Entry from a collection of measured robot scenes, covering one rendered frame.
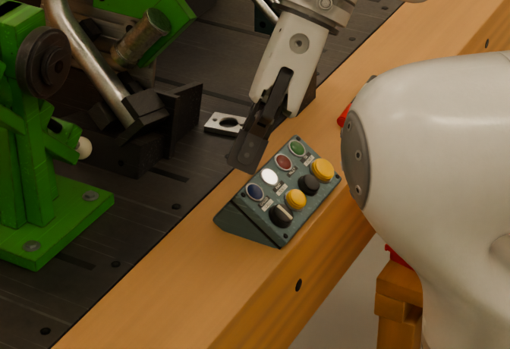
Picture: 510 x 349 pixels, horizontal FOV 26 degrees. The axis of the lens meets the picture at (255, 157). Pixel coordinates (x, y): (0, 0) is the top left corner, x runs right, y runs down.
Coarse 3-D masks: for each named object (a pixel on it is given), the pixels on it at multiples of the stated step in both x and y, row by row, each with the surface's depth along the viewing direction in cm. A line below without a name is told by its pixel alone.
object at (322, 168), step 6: (318, 162) 132; (324, 162) 132; (312, 168) 132; (318, 168) 131; (324, 168) 131; (330, 168) 132; (318, 174) 131; (324, 174) 131; (330, 174) 132; (324, 180) 131
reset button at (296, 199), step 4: (288, 192) 127; (292, 192) 127; (296, 192) 127; (300, 192) 127; (288, 196) 126; (292, 196) 126; (296, 196) 126; (300, 196) 127; (304, 196) 127; (288, 200) 126; (292, 200) 126; (296, 200) 126; (300, 200) 126; (304, 200) 127; (292, 204) 126; (296, 204) 126; (300, 204) 126; (304, 204) 127; (296, 208) 126; (300, 208) 127
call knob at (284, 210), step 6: (282, 204) 125; (276, 210) 124; (282, 210) 124; (288, 210) 124; (276, 216) 124; (282, 216) 123; (288, 216) 124; (276, 222) 124; (282, 222) 123; (288, 222) 124
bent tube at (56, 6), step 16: (48, 0) 136; (64, 0) 137; (48, 16) 137; (64, 16) 136; (64, 32) 136; (80, 32) 137; (80, 48) 136; (80, 64) 136; (96, 64) 136; (96, 80) 136; (112, 80) 136; (112, 96) 135; (128, 112) 135
